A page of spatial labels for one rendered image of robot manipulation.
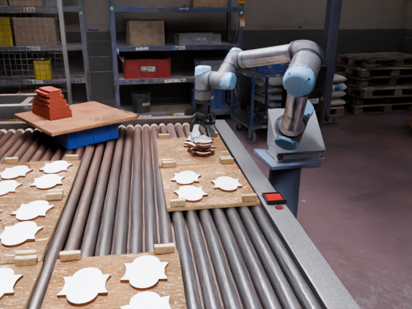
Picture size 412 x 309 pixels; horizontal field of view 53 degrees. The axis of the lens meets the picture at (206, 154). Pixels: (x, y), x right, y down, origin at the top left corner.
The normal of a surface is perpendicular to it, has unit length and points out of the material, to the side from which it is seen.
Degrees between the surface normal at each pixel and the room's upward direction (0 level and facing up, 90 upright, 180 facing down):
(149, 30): 92
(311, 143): 46
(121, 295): 0
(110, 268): 0
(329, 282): 0
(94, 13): 90
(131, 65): 90
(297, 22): 90
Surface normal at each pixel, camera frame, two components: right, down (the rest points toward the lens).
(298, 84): -0.41, 0.72
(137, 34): 0.48, 0.22
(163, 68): 0.25, 0.33
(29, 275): 0.00, -0.94
